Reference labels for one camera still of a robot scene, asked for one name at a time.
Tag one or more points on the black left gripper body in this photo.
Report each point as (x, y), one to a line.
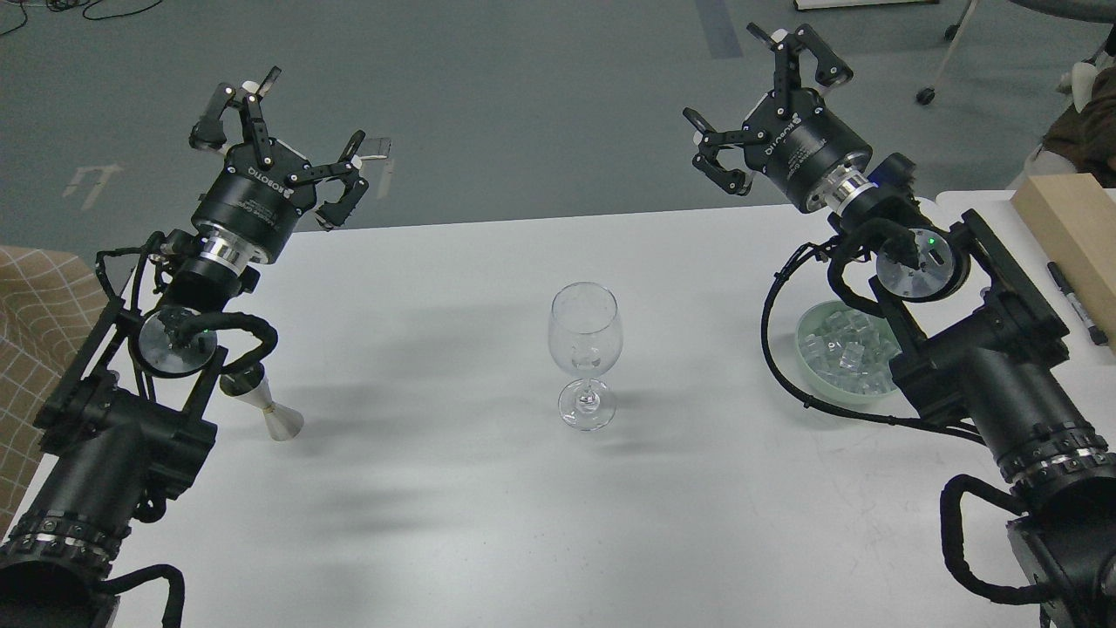
(256, 203)

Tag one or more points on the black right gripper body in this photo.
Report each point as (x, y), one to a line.
(796, 153)

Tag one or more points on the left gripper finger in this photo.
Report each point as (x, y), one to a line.
(303, 181)
(209, 133)

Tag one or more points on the steel cocktail jigger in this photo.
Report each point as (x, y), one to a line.
(251, 386)

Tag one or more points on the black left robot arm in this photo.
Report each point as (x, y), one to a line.
(126, 421)

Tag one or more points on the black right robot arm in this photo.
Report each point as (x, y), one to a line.
(977, 341)

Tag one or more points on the green bowl of ice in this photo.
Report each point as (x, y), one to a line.
(844, 354)

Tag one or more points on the clear wine glass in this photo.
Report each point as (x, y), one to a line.
(585, 339)

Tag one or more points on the silver floor plate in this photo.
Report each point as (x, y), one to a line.
(374, 149)

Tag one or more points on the beige checkered chair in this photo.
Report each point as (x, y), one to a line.
(49, 303)

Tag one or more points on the seated person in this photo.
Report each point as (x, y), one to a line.
(1082, 138)

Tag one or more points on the light wooden box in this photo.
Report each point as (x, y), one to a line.
(1073, 219)

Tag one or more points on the black marker pen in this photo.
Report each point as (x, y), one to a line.
(1098, 337)

